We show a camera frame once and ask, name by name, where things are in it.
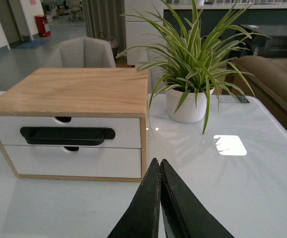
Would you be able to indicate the grey armchair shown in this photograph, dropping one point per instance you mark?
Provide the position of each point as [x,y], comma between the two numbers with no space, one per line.
[83,52]

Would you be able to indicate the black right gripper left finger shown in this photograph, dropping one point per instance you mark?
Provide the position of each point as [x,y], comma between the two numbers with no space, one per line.
[141,219]

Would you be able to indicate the white cabinet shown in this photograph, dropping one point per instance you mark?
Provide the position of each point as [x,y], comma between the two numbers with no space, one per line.
[138,31]

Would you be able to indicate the white top drawer black handle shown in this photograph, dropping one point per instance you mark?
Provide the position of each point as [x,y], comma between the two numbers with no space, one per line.
[51,131]

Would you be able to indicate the brown sofa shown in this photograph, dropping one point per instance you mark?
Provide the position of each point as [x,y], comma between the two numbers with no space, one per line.
[267,79]

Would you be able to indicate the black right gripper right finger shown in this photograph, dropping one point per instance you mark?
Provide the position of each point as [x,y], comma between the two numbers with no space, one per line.
[183,214]

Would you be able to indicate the black printer box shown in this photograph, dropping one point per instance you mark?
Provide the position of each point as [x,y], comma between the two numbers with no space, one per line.
[269,41]

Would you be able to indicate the wooden drawer cabinet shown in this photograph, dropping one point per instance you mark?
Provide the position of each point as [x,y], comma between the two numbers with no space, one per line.
[79,93]

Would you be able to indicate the spider plant in white pot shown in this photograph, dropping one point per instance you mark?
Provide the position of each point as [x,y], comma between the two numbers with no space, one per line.
[191,65]

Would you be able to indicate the dark grey counter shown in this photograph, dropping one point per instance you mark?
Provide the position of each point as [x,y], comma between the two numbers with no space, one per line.
[210,17]

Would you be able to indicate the woven basket with handles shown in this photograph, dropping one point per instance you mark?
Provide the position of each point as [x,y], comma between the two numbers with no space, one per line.
[113,41]

